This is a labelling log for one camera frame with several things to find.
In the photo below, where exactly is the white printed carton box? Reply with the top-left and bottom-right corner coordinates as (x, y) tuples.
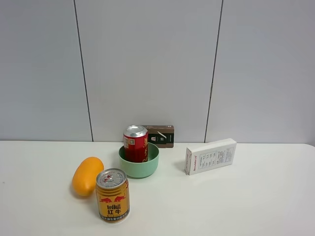
(185, 138), (237, 175)

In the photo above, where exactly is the green bowl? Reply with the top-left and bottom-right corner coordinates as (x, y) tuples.
(119, 143), (159, 178)

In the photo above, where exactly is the red drink can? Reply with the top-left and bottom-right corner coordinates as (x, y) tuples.
(123, 125), (148, 163)

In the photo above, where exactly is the yellow mango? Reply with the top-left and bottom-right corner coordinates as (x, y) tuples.
(71, 157), (104, 197)

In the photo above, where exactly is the dark brown carton box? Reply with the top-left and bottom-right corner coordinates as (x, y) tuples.
(144, 125), (175, 148)

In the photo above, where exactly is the gold Red Bull can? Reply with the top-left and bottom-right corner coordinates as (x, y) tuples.
(95, 168), (130, 223)

